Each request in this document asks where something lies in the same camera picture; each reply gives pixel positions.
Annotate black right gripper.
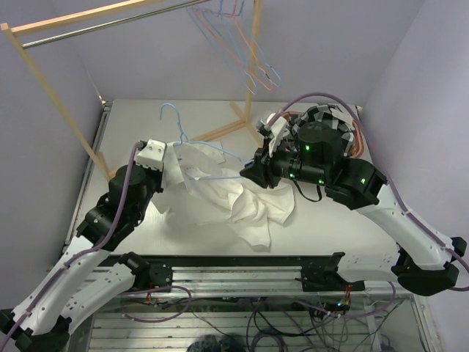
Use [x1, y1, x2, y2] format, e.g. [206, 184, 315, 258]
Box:
[240, 135, 329, 188]

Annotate blue wire hanger white shirt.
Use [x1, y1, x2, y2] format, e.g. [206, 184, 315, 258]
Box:
[159, 102, 252, 165]

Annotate black white plaid shirt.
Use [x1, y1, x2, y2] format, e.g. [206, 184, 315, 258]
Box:
[285, 103, 354, 157]

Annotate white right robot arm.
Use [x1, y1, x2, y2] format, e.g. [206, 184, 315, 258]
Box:
[240, 122, 467, 296]

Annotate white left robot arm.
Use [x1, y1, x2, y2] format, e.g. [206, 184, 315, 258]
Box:
[1, 162, 164, 351]

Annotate pink laundry basket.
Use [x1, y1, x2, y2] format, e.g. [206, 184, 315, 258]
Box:
[282, 111, 364, 158]

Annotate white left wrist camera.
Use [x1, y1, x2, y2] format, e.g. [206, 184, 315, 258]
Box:
[135, 139, 167, 172]

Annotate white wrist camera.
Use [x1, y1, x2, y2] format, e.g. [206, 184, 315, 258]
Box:
[256, 111, 289, 158]
[135, 139, 167, 172]

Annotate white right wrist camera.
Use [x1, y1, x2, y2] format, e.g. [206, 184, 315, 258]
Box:
[256, 111, 289, 158]

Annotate aluminium rail base frame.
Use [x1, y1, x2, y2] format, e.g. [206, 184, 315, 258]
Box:
[43, 102, 440, 352]

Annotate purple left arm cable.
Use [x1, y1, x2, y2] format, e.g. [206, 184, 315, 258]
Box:
[0, 141, 147, 338]

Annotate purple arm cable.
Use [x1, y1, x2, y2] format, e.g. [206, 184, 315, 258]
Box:
[0, 141, 147, 338]
[265, 92, 469, 293]

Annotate blue empty wire hanger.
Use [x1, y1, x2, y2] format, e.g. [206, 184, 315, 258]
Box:
[219, 0, 282, 88]

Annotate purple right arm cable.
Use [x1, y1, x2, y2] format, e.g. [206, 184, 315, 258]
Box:
[265, 92, 469, 293]

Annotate pink wire hanger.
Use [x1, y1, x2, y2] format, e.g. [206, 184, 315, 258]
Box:
[187, 1, 281, 95]

